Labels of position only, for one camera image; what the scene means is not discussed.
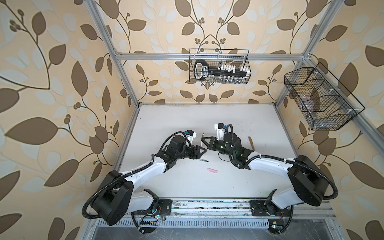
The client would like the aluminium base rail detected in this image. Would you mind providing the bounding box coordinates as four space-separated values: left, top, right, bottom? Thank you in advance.
86 197 337 230

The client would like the black wire basket back wall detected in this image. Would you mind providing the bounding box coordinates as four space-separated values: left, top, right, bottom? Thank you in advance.
189 48 252 85

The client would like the black wire basket wall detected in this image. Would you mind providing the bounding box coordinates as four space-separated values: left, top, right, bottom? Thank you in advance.
189 48 252 85
284 62 366 131

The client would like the black wire basket right wall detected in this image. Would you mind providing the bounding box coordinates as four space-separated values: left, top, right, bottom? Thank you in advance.
284 62 366 131

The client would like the aluminium frame back bar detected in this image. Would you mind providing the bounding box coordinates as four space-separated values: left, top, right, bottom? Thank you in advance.
115 52 305 62

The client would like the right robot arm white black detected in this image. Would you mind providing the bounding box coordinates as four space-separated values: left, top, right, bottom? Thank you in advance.
201 123 339 235

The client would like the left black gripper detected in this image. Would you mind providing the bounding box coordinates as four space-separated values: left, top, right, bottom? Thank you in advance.
174 143 208 161

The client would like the brown pen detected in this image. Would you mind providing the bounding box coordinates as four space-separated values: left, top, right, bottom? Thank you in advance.
248 136 256 152

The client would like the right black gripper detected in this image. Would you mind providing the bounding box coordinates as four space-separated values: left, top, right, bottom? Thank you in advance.
201 136 235 159

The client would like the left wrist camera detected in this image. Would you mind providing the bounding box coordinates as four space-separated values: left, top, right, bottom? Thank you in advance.
185 130 197 144

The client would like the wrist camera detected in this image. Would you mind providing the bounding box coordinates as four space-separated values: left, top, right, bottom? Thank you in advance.
185 130 197 144
214 123 226 141

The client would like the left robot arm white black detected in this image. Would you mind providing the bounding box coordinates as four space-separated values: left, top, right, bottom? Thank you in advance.
82 130 207 226

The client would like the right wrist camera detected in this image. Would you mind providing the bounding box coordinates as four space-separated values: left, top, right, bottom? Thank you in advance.
214 123 226 141

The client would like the pink pen cap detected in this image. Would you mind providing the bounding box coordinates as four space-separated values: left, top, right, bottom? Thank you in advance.
208 168 218 174

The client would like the black tool in basket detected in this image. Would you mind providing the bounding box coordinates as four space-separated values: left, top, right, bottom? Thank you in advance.
192 60 252 82

